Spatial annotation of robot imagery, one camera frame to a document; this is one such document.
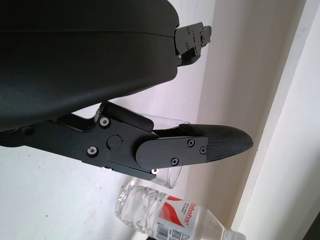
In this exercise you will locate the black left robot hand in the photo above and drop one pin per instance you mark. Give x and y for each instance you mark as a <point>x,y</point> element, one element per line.
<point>75,75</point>

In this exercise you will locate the clear plastic cup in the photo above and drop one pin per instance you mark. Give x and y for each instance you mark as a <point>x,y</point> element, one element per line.
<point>172,175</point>

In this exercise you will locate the clear plastic water bottle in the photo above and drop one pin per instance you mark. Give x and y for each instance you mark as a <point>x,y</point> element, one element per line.
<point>172,215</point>

